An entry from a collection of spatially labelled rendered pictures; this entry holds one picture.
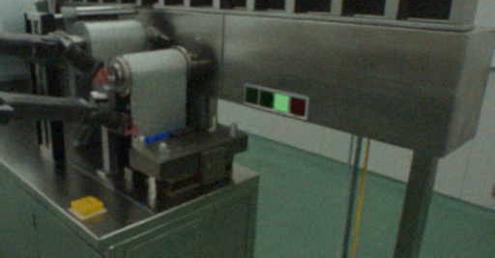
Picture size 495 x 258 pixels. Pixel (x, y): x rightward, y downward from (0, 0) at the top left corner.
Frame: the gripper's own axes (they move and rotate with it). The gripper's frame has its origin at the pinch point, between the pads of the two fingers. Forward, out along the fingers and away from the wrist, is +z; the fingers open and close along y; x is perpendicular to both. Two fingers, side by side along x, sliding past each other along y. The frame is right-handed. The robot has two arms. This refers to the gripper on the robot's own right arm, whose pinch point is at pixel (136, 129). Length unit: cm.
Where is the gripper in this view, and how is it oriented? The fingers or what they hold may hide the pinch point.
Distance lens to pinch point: 148.7
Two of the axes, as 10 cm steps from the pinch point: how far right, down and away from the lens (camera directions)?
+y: 6.5, 2.4, -7.2
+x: 3.8, -9.2, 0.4
